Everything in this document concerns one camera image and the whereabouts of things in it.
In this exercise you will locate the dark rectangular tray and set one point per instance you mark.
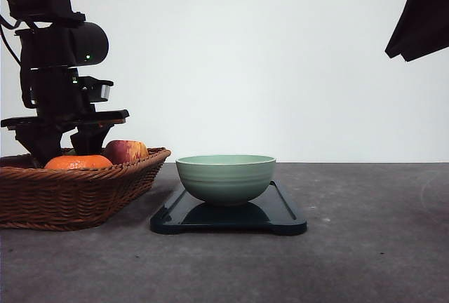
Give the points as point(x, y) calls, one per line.
point(271, 212)

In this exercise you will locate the red yellow apple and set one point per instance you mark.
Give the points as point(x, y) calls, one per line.
point(126, 151)

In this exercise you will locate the green ceramic bowl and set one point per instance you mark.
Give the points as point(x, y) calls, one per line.
point(225, 178)

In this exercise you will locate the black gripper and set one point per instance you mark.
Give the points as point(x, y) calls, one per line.
point(421, 28)
point(55, 93)

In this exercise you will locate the brown wicker basket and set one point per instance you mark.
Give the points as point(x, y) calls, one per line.
point(60, 200)

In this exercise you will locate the orange tangerine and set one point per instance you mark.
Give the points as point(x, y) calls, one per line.
point(78, 162)

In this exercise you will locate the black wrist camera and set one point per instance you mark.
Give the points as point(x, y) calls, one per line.
point(93, 87)

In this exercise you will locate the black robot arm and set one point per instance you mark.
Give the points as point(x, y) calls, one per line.
point(54, 43)

